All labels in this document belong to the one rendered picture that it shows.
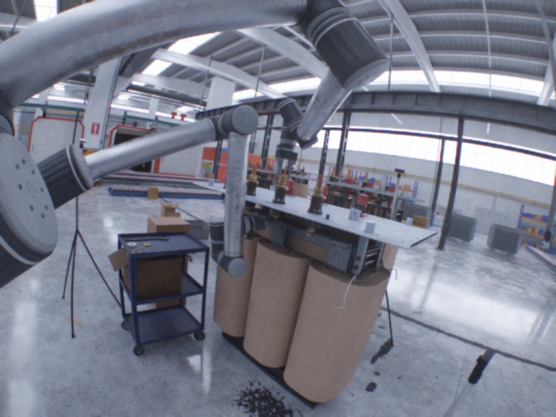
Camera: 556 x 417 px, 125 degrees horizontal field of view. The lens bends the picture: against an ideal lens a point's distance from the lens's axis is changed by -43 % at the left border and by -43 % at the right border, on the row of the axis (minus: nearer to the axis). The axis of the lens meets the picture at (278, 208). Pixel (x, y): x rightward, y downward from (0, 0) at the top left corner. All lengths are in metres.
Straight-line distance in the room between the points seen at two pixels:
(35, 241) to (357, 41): 0.72
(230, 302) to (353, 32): 1.86
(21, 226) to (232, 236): 1.05
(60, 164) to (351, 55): 0.99
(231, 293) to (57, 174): 1.47
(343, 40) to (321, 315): 1.23
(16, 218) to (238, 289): 1.74
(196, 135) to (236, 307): 1.30
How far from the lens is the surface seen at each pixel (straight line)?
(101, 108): 11.43
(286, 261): 1.50
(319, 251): 1.49
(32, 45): 0.52
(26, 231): 0.36
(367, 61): 0.64
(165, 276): 1.96
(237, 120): 1.20
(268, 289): 1.64
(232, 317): 2.08
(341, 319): 1.36
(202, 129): 1.37
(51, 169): 1.05
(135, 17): 0.52
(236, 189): 1.22
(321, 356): 1.52
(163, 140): 1.31
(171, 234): 2.28
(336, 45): 0.67
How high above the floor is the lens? 1.54
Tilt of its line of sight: 8 degrees down
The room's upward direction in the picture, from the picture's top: 9 degrees clockwise
